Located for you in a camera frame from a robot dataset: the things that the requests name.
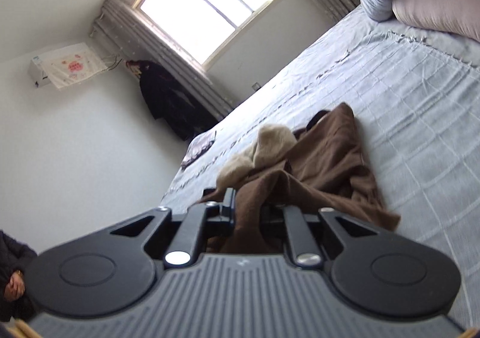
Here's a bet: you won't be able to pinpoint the brown coat with fur collar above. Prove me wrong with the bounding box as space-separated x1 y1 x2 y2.
202 103 400 254

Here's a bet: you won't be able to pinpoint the small folded patterned cloth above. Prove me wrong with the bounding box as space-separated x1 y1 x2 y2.
181 130 216 170

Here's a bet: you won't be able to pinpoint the grey striped bedspread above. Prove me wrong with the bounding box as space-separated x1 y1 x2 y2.
162 8 479 327

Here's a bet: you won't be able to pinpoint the person in dark jacket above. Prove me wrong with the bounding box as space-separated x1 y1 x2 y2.
0 231 38 323

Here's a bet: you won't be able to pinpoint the left grey curtain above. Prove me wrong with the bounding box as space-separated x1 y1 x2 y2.
93 0 233 120

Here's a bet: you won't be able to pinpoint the pink folded duvet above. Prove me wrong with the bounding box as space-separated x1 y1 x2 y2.
392 0 479 41

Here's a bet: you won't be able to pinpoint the dark clothes hanging on wall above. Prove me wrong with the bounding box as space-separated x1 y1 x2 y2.
125 60 218 141

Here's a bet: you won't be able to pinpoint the covered wall air conditioner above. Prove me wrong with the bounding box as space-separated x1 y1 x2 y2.
28 43 107 90

